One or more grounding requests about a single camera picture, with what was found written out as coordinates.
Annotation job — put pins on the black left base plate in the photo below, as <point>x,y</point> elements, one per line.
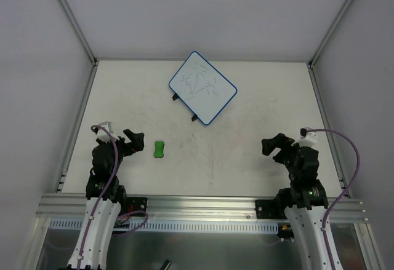
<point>137,205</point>

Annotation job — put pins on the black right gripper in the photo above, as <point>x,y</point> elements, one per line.
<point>283,152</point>

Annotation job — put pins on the left aluminium side rail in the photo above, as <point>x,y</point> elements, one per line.
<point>73,134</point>

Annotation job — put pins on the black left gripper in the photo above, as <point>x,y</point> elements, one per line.
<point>124,144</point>

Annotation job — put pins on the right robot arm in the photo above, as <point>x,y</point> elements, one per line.
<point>304,204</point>

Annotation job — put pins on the blue framed whiteboard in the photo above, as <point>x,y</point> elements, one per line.
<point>202,88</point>

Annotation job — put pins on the aluminium frame post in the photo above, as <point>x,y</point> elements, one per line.
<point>331,30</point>
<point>77,30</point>

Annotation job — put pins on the aluminium side rail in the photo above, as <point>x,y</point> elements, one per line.
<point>330,136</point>
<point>73,134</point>

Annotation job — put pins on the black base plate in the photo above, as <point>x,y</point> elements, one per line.
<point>269,209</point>
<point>137,205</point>

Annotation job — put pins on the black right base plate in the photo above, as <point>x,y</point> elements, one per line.
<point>269,209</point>

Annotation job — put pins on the right aluminium side rail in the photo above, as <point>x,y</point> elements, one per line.
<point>330,136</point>

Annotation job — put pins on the aluminium front rail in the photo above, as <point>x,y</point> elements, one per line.
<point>194,208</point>

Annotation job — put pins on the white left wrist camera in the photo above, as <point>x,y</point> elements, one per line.
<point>104,132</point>

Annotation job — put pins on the slotted cable duct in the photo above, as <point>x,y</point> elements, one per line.
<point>254,227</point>

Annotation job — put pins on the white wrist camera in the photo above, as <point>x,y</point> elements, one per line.
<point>307,138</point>
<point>104,132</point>

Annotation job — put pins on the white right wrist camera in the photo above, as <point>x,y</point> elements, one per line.
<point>307,138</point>

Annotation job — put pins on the small black object at bottom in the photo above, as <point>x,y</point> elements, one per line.
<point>166,265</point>

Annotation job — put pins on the left aluminium frame post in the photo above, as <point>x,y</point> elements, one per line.
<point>77,30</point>

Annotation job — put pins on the right aluminium frame post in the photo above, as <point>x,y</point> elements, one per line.
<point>331,30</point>

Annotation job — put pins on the green whiteboard eraser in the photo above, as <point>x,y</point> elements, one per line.
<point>159,149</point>

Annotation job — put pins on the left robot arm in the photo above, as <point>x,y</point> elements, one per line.
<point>106,199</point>

